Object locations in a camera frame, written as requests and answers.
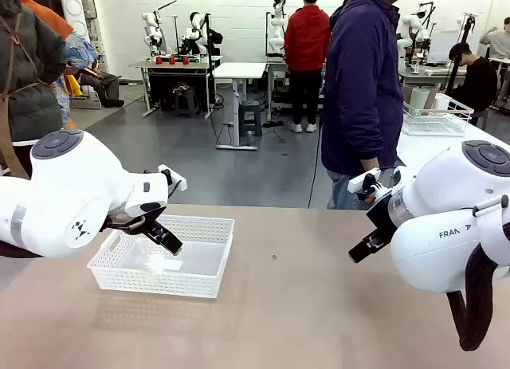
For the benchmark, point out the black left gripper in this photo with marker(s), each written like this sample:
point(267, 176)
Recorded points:
point(147, 209)

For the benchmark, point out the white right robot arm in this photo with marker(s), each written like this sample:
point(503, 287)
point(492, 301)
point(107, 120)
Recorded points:
point(438, 209)

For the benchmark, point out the orange jacket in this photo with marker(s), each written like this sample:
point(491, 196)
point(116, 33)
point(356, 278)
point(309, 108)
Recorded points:
point(52, 22)

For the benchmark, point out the seated person in black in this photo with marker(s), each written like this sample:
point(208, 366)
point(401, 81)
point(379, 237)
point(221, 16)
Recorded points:
point(478, 82)

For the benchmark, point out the seated person in dark clothes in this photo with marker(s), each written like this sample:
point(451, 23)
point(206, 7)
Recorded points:
point(101, 84)

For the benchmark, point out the white robot workbench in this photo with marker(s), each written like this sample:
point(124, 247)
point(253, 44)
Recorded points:
point(275, 66)

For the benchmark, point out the person in dark green coat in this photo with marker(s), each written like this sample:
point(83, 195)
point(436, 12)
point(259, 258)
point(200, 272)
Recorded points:
point(28, 66)

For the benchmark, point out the person in red jacket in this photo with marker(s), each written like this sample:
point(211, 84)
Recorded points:
point(307, 34)

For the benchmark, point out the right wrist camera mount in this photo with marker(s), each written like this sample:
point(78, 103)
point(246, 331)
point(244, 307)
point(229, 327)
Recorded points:
point(358, 182)

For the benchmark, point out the blue patterned garment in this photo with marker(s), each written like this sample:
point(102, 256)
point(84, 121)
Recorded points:
point(79, 52)

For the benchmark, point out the black tripod stand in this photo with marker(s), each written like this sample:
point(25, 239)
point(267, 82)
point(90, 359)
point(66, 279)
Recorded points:
point(467, 30)

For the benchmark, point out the person in light shirt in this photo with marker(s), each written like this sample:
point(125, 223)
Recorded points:
point(498, 40)

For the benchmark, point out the white perforated plastic basket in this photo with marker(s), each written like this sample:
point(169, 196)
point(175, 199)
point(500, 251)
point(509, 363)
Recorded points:
point(159, 283)

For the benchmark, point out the dark small stool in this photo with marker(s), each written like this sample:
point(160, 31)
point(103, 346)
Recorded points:
point(185, 102)

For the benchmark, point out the white standing desk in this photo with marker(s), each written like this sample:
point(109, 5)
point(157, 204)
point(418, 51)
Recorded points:
point(239, 70)

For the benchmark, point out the purple jacket person right forearm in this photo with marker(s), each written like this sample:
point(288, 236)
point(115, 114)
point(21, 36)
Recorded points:
point(378, 134)

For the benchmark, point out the white display panel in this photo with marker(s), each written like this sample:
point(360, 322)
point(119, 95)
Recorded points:
point(442, 46)

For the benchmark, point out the person in purple jacket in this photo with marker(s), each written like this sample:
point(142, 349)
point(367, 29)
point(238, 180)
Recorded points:
point(358, 86)

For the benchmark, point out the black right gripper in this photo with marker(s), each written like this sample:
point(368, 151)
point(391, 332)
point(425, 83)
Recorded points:
point(383, 217)

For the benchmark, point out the white cup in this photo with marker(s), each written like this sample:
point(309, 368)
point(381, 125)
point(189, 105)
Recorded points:
point(442, 102)

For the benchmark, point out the grey metal desk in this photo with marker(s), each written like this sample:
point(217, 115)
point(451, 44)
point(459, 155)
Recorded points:
point(139, 64)

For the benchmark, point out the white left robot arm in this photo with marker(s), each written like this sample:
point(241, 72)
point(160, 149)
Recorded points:
point(71, 193)

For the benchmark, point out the grey plastic stool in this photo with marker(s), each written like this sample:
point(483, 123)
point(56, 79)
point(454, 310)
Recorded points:
point(250, 118)

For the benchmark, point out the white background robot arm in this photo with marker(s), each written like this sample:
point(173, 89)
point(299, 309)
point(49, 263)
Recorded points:
point(196, 30)
point(153, 38)
point(277, 26)
point(406, 26)

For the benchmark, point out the purple jacket person right hand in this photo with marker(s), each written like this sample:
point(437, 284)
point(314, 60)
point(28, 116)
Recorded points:
point(370, 166)

